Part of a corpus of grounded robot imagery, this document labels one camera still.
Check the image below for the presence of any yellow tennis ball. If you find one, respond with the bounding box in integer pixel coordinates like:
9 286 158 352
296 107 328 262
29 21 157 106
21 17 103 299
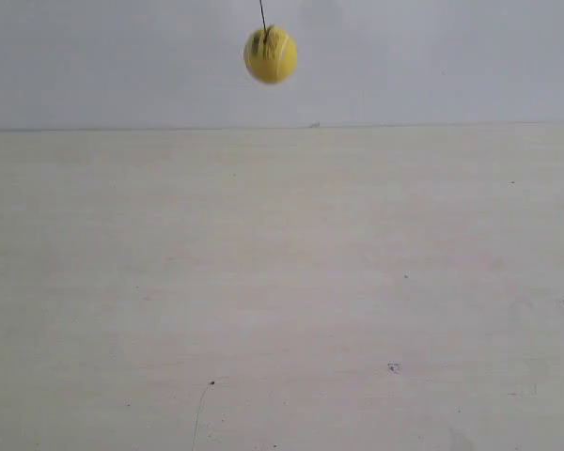
243 25 298 85

